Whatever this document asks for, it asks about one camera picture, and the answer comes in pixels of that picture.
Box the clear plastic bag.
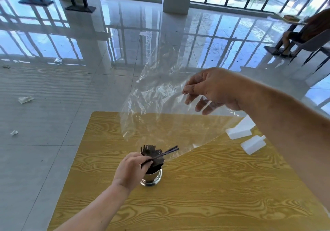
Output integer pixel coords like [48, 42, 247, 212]
[120, 38, 248, 162]

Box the wide white plastic sign holder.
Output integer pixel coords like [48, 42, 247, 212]
[225, 114, 256, 140]

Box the grey chair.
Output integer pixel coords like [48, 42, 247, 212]
[314, 46, 330, 72]
[288, 30, 330, 65]

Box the person's right hand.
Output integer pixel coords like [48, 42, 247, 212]
[181, 67, 249, 116]

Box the steel cylindrical holder cup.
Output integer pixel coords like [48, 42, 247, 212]
[140, 168, 163, 187]

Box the person's left hand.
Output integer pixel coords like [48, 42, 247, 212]
[112, 152, 154, 191]

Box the narrow white plastic sign holder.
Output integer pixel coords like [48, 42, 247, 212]
[240, 135, 266, 155]

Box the person's right forearm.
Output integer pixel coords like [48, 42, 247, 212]
[238, 76, 330, 211]

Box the bundle of black straws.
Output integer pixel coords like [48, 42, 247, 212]
[140, 144, 180, 175]

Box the wooden table with black base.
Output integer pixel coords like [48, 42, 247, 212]
[263, 11, 309, 56]

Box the person's left forearm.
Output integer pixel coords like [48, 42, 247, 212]
[54, 180, 132, 231]

